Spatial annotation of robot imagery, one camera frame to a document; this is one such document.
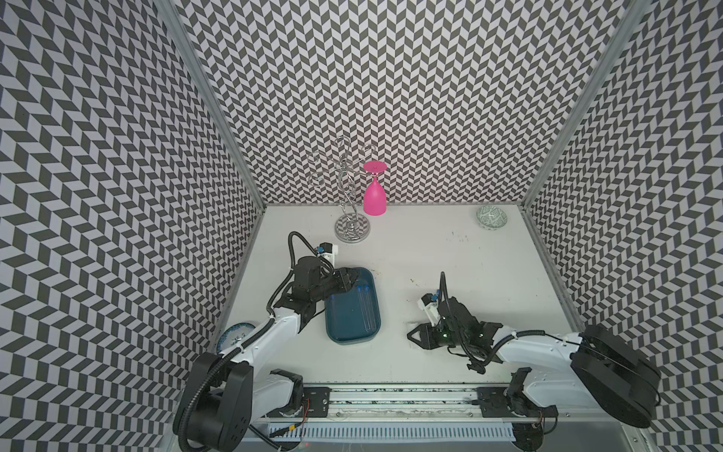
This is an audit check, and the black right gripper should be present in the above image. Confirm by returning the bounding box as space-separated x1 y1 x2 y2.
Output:
405 322 467 351

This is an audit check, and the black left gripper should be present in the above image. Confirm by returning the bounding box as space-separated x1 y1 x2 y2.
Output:
311 266 361 301

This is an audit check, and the blue capped test tube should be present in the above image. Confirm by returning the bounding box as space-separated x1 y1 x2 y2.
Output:
363 286 375 333
370 289 380 336
357 286 368 333

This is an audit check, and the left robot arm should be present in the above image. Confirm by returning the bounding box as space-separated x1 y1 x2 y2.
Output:
172 255 360 451

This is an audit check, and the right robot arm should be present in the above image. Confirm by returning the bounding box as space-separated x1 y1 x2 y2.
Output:
407 294 662 429

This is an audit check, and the teal plastic water tub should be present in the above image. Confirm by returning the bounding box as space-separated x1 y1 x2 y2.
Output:
324 267 381 345

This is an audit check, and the chrome glass rack stand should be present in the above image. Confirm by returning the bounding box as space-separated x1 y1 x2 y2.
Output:
309 135 371 244

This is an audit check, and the pink plastic wine glass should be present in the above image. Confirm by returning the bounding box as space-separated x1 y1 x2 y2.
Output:
363 160 387 217

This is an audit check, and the blue patterned plate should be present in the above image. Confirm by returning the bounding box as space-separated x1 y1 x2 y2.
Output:
216 322 256 354

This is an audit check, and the patterned ceramic bowl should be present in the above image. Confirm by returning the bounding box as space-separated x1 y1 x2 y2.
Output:
476 205 508 231

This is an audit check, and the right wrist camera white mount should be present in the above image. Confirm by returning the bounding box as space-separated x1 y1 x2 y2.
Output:
418 291 442 328

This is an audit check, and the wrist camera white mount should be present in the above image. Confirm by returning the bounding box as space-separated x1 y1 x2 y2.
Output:
316 242 339 267
418 291 442 328

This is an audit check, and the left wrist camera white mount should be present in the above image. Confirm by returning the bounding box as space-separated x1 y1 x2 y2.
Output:
316 242 339 267

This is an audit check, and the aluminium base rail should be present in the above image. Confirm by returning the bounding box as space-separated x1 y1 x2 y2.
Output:
257 383 558 424

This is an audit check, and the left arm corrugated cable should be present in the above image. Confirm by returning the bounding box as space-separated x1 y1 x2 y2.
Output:
286 231 323 272

